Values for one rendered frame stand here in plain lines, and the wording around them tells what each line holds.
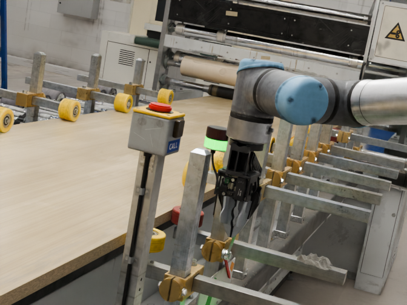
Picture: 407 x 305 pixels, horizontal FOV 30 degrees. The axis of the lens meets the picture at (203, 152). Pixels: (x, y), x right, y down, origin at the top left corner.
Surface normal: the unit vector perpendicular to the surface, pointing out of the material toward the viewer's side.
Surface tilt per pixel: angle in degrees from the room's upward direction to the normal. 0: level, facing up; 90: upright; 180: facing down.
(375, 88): 59
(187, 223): 90
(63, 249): 0
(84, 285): 90
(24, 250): 0
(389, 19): 90
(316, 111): 90
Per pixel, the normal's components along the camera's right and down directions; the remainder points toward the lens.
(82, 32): -0.35, 0.11
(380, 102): -0.86, 0.07
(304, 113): 0.41, 0.24
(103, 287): 0.93, 0.22
